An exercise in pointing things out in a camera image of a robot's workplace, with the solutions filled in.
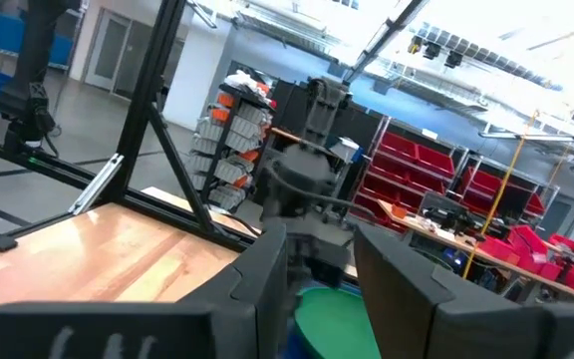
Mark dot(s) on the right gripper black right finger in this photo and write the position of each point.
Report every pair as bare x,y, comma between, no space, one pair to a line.
441,324

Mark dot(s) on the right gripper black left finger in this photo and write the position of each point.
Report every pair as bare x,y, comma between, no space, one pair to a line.
117,331

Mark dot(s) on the green round plate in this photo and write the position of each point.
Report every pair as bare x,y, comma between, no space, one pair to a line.
334,324

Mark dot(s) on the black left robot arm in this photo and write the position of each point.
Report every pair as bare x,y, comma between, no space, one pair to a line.
33,75

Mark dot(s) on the long wooden workbench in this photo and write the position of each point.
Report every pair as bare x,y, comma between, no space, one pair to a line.
466,244

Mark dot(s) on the shelf of red bins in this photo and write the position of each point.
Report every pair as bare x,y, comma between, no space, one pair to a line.
416,159

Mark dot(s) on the rack of grey bins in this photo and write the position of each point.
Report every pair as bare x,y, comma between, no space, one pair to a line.
232,144

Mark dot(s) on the white square pillar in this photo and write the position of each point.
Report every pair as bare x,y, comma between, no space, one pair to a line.
195,70

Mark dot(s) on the blue storage bins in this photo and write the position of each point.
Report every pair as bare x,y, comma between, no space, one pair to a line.
8,35

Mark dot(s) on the silver metal bracket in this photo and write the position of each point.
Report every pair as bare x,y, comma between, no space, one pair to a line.
98,182

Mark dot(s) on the black aluminium table frame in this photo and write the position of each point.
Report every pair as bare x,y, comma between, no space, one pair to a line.
142,100

